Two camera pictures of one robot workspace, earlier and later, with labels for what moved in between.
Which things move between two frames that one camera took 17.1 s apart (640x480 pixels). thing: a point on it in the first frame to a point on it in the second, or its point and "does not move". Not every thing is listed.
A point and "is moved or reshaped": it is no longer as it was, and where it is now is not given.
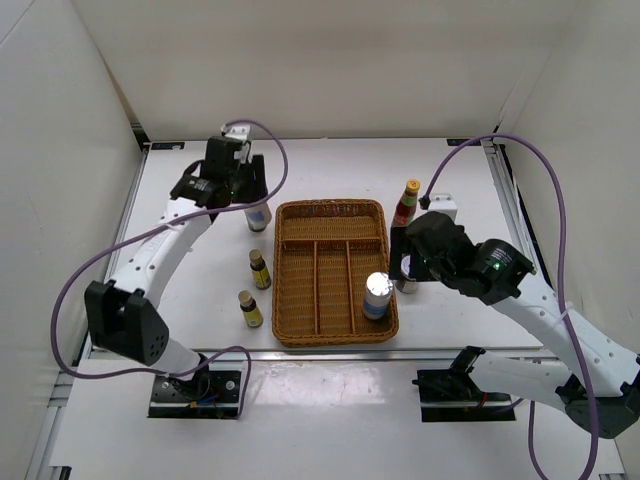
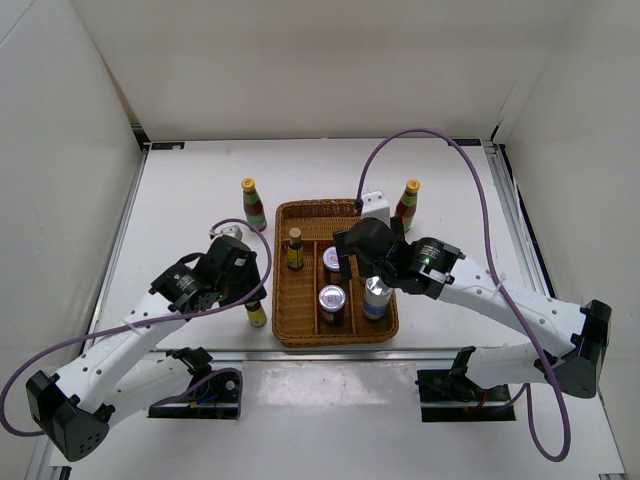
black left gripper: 257,186 to 253,288
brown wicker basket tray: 323,249 does not move
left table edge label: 167,145 does not move
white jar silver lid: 377,295 does not move
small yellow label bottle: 260,270 is moved or reshaped
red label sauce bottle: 407,205 does not move
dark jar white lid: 406,284 is moved or reshaped
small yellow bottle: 252,313 does not move
